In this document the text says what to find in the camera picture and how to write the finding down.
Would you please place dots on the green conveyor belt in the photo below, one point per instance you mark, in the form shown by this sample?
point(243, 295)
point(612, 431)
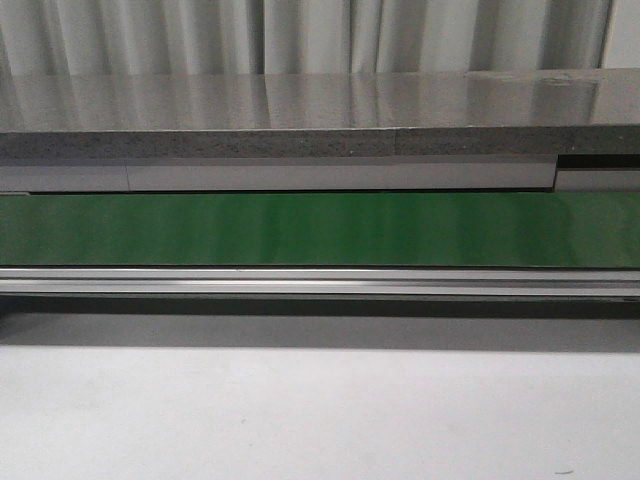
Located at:
point(456, 229)

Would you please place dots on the grey stone countertop slab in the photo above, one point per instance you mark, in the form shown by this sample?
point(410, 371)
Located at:
point(320, 115)

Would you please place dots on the white pleated curtain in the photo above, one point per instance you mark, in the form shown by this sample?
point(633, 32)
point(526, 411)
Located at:
point(276, 37)

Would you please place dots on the aluminium conveyor frame rail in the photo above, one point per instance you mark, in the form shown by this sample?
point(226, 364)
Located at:
point(537, 282)

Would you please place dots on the grey cabinet front panel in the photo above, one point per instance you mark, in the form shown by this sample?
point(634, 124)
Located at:
point(518, 172)

